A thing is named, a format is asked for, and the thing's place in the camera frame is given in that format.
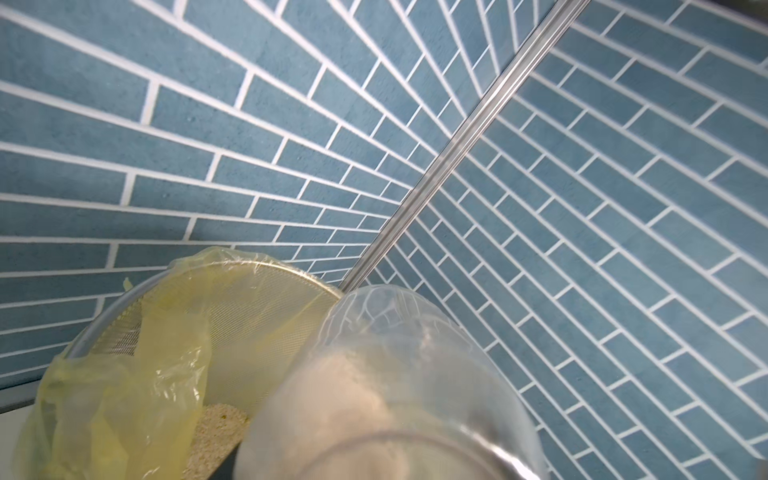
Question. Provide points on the red lidded rice jar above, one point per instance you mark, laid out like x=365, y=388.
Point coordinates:
x=391, y=388

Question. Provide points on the beige bin with yellow bag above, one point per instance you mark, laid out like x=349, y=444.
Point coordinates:
x=123, y=400

